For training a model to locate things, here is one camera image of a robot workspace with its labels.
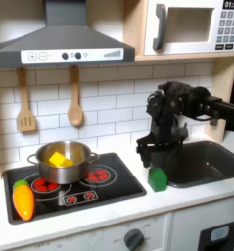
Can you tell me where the green toy block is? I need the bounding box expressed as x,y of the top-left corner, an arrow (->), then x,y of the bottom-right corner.
147,167 -> 168,193

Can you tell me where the steel pot with handles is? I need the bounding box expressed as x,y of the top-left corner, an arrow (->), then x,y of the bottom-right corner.
26,140 -> 100,185

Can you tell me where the yellow toy block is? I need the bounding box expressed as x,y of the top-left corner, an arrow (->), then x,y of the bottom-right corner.
48,151 -> 74,168

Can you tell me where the black toy stove top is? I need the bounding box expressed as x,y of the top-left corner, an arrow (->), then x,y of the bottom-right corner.
3,152 -> 148,226

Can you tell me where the dark grey sink basin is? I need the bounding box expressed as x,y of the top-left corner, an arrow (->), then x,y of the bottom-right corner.
154,140 -> 234,189

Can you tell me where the grey stove knob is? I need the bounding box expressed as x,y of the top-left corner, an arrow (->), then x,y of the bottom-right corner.
123,227 -> 145,251

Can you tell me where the wooden spoon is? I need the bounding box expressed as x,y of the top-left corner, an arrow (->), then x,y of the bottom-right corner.
67,65 -> 84,127

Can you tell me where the light wooden side panel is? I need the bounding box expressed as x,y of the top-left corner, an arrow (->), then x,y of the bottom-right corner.
204,57 -> 234,144

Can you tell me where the light wooden shelf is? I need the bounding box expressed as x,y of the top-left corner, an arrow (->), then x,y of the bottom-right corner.
134,51 -> 234,63

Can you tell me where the white toy microwave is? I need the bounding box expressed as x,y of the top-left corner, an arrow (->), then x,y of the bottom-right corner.
143,0 -> 234,57

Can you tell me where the wooden slotted spatula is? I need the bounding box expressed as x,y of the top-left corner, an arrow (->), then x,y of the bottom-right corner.
16,67 -> 38,133

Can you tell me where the orange toy carrot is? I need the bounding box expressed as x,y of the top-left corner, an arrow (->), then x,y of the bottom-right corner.
12,179 -> 36,222

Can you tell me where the grey extractor hood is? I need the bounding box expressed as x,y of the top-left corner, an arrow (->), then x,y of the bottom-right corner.
0,0 -> 136,69

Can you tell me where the black oven door handle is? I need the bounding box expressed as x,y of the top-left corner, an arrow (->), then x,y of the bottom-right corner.
198,220 -> 234,251

